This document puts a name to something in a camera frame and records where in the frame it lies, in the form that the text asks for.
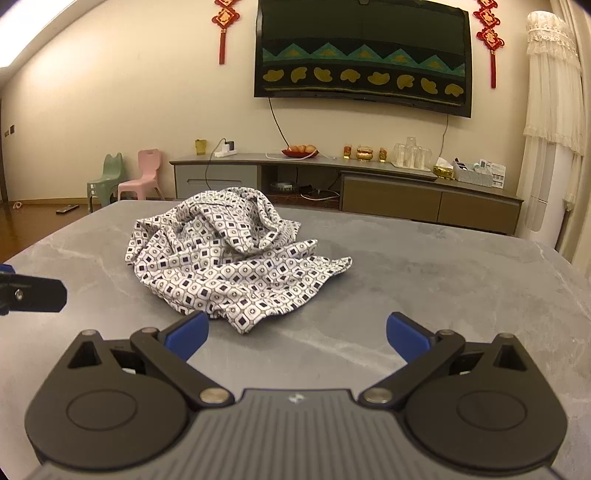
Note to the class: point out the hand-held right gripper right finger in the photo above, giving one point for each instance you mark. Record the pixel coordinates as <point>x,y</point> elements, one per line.
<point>406,334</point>

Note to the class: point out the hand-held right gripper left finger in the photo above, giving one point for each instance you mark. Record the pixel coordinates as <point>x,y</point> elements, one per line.
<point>187,334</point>

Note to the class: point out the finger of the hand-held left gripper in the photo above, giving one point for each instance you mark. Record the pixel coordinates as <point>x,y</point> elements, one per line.
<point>4,269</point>
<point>37,295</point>

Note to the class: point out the black and white patterned garment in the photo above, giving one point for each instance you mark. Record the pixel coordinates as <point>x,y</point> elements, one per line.
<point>221,258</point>

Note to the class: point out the black remote control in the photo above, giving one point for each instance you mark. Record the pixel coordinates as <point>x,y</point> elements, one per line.
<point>67,209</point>

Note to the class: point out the long grey television cabinet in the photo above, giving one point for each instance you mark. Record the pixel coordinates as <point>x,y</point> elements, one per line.
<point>392,198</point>

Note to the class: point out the green plastic chair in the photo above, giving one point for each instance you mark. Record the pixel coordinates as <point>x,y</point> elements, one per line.
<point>108,177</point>

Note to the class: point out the pink plastic chair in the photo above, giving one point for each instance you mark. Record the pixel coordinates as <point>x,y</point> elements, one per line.
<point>148,173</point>

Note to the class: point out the gold tissue box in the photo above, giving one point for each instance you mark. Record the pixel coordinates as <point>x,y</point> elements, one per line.
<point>443,171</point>

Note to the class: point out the white storage box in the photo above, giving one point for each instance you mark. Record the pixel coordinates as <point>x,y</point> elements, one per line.
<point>478,175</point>

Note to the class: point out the dark round shelf tray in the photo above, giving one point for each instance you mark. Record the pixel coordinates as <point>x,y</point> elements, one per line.
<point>282,187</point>

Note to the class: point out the set of clear glass cups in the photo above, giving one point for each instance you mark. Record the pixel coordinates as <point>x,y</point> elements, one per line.
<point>411,154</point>

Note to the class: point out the gold ornament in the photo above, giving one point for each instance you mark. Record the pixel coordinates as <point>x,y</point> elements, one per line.
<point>364,154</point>

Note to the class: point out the yellow cup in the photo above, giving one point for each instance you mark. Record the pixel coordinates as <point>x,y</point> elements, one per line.
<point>200,147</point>

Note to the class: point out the white power strip with charger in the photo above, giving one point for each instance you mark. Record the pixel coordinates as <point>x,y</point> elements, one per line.
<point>228,148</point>

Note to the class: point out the red fruit bowl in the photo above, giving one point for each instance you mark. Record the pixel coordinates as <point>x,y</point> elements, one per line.
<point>300,152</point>

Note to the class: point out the cream curtain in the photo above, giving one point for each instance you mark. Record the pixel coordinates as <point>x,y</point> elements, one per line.
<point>582,207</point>

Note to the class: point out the ceiling light strip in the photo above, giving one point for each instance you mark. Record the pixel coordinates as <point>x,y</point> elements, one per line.
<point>21,27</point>

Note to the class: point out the lace-covered standing air conditioner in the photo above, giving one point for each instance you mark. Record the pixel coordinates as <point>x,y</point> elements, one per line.
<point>549,115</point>

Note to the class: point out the dark patterned television cover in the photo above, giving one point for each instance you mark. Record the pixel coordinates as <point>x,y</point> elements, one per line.
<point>364,27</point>

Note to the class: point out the wall switch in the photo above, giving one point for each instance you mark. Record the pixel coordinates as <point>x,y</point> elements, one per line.
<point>11,130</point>

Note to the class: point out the wall television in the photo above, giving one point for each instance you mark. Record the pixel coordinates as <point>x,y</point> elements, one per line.
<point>364,110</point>

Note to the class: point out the red knot wall ornament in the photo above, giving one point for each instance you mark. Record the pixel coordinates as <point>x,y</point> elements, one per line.
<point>490,37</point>
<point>225,17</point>

